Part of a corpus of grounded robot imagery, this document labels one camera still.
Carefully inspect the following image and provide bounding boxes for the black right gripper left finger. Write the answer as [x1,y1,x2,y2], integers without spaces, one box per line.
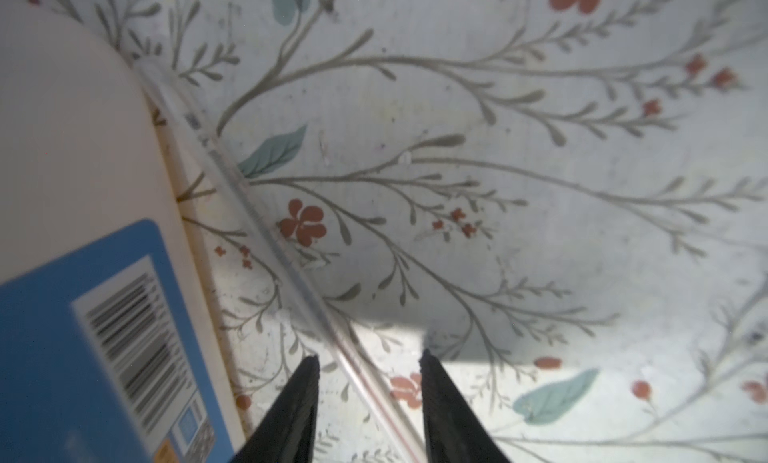
[231,355,320,463]

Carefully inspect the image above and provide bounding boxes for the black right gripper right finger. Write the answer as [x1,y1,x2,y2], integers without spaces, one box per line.
[419,350,510,463]

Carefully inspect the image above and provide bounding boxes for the long glass stirring rod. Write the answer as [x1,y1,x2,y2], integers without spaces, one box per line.
[133,57,428,462]

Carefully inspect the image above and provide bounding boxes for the white plastic storage bin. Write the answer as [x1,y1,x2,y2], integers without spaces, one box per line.
[1,0,244,462]

